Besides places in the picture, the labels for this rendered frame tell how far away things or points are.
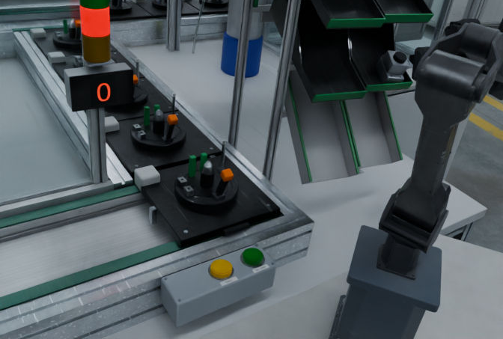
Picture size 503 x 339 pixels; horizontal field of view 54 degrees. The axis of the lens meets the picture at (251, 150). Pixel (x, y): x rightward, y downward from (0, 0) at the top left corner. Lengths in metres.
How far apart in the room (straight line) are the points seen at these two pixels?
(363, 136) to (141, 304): 0.67
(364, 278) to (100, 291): 0.44
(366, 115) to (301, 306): 0.52
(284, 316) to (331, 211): 0.38
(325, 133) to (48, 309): 0.70
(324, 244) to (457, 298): 0.30
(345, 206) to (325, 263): 0.23
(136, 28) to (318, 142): 1.22
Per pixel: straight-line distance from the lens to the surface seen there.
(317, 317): 1.04
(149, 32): 2.22
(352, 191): 1.39
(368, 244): 0.91
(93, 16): 0.94
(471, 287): 1.24
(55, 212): 1.11
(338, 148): 1.21
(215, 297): 0.93
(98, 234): 1.09
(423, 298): 0.85
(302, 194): 1.34
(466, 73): 0.64
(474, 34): 0.72
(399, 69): 1.19
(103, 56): 0.97
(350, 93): 1.09
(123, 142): 1.28
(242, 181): 1.15
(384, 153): 1.30
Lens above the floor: 1.63
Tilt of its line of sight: 31 degrees down
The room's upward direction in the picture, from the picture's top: 8 degrees clockwise
